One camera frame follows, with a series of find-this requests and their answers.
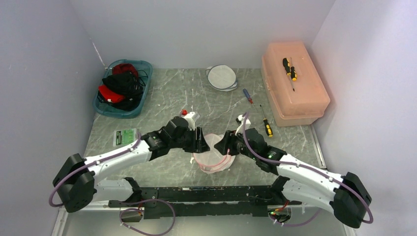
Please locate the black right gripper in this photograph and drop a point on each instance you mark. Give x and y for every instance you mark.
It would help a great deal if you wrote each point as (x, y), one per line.
(228, 141)

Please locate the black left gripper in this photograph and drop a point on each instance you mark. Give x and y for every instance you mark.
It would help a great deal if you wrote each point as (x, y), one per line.
(198, 145)

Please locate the pink zip mesh laundry bag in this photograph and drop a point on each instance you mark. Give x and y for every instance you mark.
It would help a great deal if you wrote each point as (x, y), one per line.
(213, 161)

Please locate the white mesh blue zip laundry bag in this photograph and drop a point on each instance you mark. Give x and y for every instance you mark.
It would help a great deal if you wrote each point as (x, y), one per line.
(222, 77)

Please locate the bright red bra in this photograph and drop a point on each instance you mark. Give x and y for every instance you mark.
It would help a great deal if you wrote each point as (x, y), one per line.
(108, 96)

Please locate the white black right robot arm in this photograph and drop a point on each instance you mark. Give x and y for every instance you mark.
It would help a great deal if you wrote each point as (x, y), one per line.
(342, 195)

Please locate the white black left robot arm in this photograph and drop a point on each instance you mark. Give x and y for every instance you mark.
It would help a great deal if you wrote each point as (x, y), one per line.
(81, 181)

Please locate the black yellow screwdriver on table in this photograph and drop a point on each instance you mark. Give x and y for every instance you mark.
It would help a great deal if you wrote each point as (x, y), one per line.
(267, 126)

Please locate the green label clear bit case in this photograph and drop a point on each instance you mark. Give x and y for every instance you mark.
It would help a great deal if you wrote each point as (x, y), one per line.
(125, 137)

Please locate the orange translucent plastic storage box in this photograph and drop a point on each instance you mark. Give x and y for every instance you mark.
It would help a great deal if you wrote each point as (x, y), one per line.
(310, 99)

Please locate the teal plastic tray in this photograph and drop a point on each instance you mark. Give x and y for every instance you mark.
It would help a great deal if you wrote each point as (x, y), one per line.
(145, 70)

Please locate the black yellow screwdriver on box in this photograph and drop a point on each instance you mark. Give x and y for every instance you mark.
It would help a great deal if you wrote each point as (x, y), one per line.
(290, 71)

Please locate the red cloth garment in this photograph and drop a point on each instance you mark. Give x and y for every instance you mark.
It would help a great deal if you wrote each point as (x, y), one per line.
(125, 68)

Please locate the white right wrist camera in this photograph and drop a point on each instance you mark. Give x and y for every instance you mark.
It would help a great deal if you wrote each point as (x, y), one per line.
(243, 123)

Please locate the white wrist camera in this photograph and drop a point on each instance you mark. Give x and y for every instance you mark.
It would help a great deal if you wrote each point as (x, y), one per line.
(243, 123)
(191, 118)

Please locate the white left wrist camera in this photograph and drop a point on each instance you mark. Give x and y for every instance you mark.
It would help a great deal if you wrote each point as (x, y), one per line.
(191, 118)

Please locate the blue red handle screwdriver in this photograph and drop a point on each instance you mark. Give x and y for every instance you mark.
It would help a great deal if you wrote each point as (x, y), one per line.
(248, 97)

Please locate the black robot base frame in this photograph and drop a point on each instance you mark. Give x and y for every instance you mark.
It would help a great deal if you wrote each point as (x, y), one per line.
(253, 200)

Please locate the aluminium extrusion rail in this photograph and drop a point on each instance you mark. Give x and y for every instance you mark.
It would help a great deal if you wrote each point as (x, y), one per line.
(62, 216)

